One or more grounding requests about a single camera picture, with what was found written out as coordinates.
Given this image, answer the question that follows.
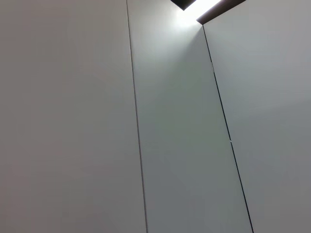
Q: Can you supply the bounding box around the bright ceiling light strip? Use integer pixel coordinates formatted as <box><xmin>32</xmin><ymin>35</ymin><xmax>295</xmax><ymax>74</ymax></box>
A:
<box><xmin>170</xmin><ymin>0</ymin><xmax>230</xmax><ymax>25</ymax></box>

